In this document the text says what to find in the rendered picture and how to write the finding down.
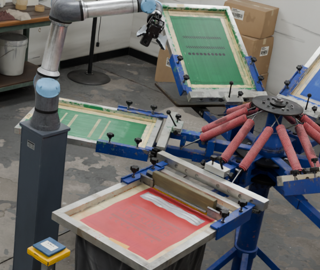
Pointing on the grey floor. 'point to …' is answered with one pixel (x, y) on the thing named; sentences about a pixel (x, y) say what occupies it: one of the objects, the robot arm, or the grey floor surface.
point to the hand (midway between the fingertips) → (150, 44)
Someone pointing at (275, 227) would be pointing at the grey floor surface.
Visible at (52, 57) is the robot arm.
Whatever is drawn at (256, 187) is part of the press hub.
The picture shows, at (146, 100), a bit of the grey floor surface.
